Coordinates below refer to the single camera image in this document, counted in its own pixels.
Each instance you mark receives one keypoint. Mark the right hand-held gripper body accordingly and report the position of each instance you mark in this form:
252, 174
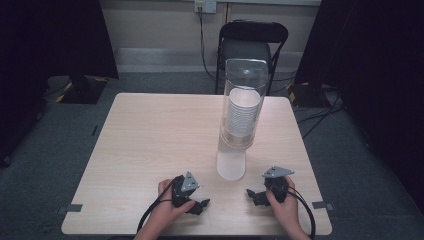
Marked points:
277, 186

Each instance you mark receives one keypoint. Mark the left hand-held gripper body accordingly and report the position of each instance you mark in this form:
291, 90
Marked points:
182, 193

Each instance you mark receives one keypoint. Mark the person's left hand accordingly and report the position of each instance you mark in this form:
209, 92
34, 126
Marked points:
166, 207

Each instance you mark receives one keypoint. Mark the person's right hand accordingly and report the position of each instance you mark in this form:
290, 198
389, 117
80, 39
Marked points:
285, 210

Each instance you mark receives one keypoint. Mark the grey tape strip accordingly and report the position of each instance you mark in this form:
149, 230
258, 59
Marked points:
70, 208
322, 205

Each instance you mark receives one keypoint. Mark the clear plastic cup dispenser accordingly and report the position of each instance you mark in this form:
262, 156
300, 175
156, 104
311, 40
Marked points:
240, 133

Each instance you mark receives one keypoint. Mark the stack of white paper cups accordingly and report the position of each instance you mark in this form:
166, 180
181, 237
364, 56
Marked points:
242, 113

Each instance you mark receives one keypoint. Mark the black stand base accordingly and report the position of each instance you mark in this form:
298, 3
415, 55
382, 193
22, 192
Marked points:
83, 90
306, 95

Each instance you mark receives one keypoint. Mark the black folding chair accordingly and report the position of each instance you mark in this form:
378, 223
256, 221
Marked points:
254, 33

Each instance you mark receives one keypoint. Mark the white wall socket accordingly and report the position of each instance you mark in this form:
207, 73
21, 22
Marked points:
205, 5

